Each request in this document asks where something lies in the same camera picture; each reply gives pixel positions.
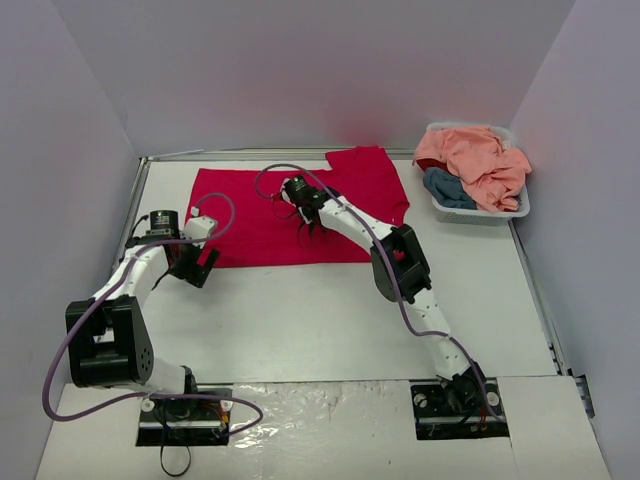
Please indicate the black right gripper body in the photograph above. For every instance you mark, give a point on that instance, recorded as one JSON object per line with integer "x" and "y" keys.
{"x": 308, "y": 215}

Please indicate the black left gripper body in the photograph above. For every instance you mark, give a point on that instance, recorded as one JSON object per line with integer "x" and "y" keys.
{"x": 198, "y": 267}

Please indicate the crimson red t shirt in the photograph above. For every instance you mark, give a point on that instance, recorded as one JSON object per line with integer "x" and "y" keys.
{"x": 268, "y": 233}

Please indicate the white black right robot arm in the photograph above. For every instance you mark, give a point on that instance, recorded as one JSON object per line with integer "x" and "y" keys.
{"x": 402, "y": 275}

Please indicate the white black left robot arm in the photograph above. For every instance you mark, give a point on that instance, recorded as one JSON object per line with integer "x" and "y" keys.
{"x": 111, "y": 346}

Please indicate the dark red t shirt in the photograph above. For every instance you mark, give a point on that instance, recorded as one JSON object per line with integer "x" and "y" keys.
{"x": 426, "y": 163}

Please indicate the teal blue t shirt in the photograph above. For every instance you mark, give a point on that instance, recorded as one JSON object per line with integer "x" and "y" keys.
{"x": 447, "y": 189}

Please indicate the white plastic laundry basket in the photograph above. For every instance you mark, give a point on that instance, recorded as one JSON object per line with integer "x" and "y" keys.
{"x": 485, "y": 215}

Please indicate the salmon pink t shirt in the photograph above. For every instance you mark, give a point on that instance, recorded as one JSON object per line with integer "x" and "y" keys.
{"x": 480, "y": 160}

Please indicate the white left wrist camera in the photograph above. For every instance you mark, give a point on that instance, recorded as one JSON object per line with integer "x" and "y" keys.
{"x": 199, "y": 227}

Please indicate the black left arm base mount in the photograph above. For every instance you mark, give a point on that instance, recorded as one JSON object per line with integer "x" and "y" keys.
{"x": 183, "y": 423}

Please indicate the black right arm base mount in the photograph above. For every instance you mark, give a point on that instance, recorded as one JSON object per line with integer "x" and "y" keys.
{"x": 436, "y": 419}

